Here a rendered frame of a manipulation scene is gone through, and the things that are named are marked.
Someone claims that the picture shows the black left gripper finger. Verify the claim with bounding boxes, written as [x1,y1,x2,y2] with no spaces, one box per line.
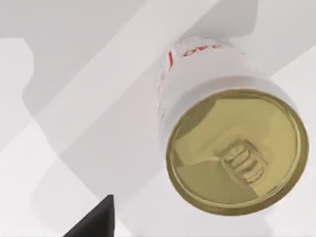
[62,194,116,237]

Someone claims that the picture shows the white can with gold lid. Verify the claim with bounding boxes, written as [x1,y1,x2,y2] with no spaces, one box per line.
[157,36,310,217]

